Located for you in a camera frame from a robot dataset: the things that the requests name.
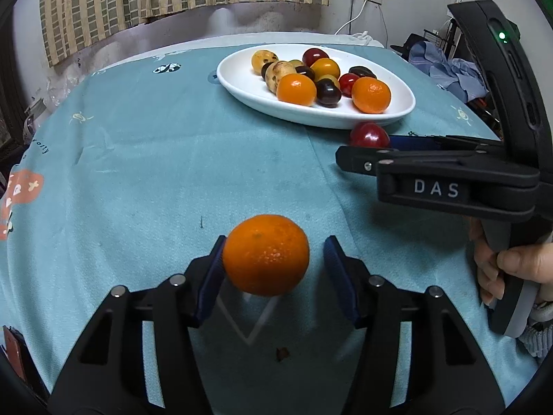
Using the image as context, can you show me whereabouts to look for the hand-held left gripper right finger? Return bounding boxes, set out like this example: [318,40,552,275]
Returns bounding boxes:
[323,234,506,415]

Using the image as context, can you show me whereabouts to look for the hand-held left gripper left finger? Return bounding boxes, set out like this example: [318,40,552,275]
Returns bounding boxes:
[49,234,228,415]

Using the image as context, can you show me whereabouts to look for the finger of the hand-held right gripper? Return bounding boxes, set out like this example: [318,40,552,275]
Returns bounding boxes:
[335,145,505,177]
[386,134,504,151]

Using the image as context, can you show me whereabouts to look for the red plum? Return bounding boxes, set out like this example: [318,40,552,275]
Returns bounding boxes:
[349,122,390,148]
[301,47,330,67]

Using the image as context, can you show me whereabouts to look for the large orange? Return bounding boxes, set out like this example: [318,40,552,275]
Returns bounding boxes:
[222,214,311,297]

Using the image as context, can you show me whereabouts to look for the orange mandarin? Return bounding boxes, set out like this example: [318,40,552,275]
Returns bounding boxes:
[276,73,317,107]
[351,76,392,114]

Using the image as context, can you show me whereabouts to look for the large pale spotted loquat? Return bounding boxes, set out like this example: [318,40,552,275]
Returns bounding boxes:
[265,61,298,94]

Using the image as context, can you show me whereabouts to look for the white oval plate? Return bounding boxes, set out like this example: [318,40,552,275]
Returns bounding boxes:
[216,43,416,129]

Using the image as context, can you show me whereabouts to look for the person's right hand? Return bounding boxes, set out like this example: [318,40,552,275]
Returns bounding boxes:
[469,218,553,307]

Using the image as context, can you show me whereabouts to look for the blue clothes pile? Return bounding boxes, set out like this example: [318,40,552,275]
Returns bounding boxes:
[408,41,491,103]

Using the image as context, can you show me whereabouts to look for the small yellow-orange citrus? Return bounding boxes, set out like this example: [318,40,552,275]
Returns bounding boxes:
[309,57,340,79]

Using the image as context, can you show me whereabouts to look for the teal printed tablecloth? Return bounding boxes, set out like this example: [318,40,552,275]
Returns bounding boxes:
[0,32,541,415]

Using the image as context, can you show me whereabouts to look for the reddish brown flat pouch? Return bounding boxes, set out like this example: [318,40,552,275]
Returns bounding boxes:
[2,325,31,383]

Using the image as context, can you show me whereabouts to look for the clear plastic bags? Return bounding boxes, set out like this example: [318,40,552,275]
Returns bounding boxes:
[24,69,93,143]

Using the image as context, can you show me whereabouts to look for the white power cable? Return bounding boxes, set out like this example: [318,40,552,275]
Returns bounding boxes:
[334,0,387,46]

